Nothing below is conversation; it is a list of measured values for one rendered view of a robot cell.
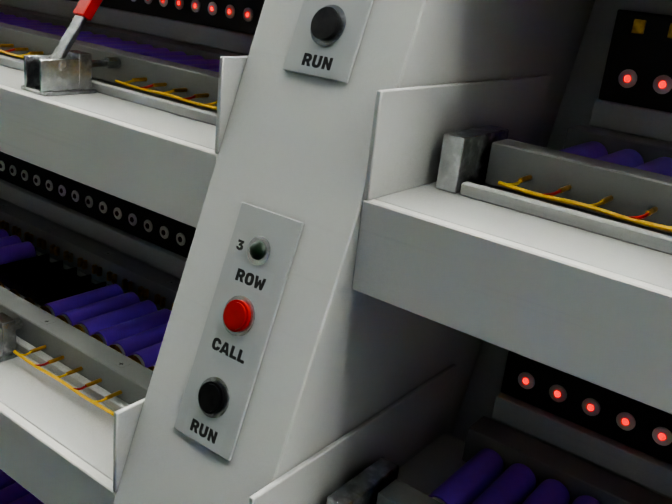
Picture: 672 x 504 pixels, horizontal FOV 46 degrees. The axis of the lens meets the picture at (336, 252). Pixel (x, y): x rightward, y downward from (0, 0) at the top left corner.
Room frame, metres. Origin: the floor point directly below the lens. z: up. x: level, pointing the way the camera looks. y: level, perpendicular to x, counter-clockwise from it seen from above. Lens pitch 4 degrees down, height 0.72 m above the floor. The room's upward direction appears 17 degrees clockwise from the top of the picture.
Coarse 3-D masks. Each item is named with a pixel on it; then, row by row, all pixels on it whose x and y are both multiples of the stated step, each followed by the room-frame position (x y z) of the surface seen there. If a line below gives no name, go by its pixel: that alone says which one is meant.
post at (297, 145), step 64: (384, 0) 0.37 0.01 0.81; (448, 0) 0.38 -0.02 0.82; (512, 0) 0.43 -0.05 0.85; (576, 0) 0.50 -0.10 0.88; (256, 64) 0.41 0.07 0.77; (384, 64) 0.37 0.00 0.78; (448, 64) 0.39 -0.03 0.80; (512, 64) 0.45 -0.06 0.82; (256, 128) 0.40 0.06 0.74; (320, 128) 0.38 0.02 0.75; (256, 192) 0.39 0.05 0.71; (320, 192) 0.37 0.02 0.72; (192, 256) 0.41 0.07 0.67; (320, 256) 0.37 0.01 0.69; (192, 320) 0.40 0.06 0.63; (320, 320) 0.36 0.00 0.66; (384, 320) 0.41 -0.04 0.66; (256, 384) 0.37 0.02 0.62; (320, 384) 0.37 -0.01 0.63; (384, 384) 0.43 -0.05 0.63; (192, 448) 0.39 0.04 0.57; (256, 448) 0.37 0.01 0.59; (320, 448) 0.39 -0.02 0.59
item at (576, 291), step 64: (640, 64) 0.47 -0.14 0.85; (384, 128) 0.35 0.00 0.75; (448, 128) 0.40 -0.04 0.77; (512, 128) 0.47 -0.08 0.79; (576, 128) 0.47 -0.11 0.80; (640, 128) 0.47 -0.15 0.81; (384, 192) 0.37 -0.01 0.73; (448, 192) 0.39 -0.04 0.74; (512, 192) 0.40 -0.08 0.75; (576, 192) 0.38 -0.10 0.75; (640, 192) 0.36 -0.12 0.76; (384, 256) 0.36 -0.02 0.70; (448, 256) 0.34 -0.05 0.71; (512, 256) 0.32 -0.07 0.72; (576, 256) 0.32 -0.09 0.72; (640, 256) 0.32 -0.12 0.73; (448, 320) 0.34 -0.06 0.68; (512, 320) 0.32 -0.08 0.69; (576, 320) 0.31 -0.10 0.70; (640, 320) 0.29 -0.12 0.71; (640, 384) 0.30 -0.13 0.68
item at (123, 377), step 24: (0, 288) 0.59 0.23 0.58; (0, 312) 0.56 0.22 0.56; (24, 312) 0.55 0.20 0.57; (24, 336) 0.55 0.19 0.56; (48, 336) 0.53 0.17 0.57; (72, 336) 0.53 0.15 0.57; (24, 360) 0.52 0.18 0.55; (48, 360) 0.51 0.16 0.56; (72, 360) 0.52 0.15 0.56; (96, 360) 0.50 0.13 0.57; (120, 360) 0.50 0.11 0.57; (120, 384) 0.49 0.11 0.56; (144, 384) 0.48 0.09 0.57
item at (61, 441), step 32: (0, 192) 0.79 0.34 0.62; (32, 192) 0.77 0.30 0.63; (64, 224) 0.73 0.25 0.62; (96, 224) 0.70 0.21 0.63; (160, 256) 0.66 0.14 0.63; (0, 384) 0.50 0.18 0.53; (32, 384) 0.51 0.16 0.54; (0, 416) 0.47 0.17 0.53; (32, 416) 0.47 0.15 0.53; (64, 416) 0.47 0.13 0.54; (96, 416) 0.48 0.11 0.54; (128, 416) 0.40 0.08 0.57; (0, 448) 0.48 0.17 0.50; (32, 448) 0.46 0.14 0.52; (64, 448) 0.44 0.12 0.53; (96, 448) 0.45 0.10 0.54; (128, 448) 0.41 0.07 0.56; (32, 480) 0.46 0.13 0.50; (64, 480) 0.44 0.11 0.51; (96, 480) 0.42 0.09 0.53
